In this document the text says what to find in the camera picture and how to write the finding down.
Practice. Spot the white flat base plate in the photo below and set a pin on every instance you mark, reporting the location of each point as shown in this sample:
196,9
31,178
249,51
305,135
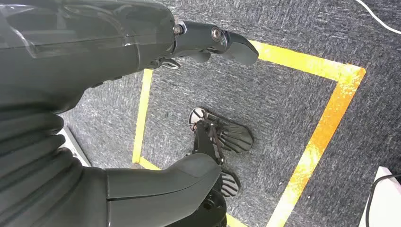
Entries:
75,148

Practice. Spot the ribbed grey left arm sleeve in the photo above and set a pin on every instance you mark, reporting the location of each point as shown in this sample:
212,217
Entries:
34,163

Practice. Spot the black ribbed robot foot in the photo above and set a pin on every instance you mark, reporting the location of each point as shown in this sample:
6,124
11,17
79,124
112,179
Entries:
235,136
230,185

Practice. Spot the grey robot leg shell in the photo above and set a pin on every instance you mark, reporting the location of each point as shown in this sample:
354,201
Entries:
163,191

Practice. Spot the yellow floor tape square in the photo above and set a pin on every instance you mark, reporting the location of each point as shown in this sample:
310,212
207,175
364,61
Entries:
325,125

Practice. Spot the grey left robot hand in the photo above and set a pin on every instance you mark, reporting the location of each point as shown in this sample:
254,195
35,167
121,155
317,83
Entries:
78,47

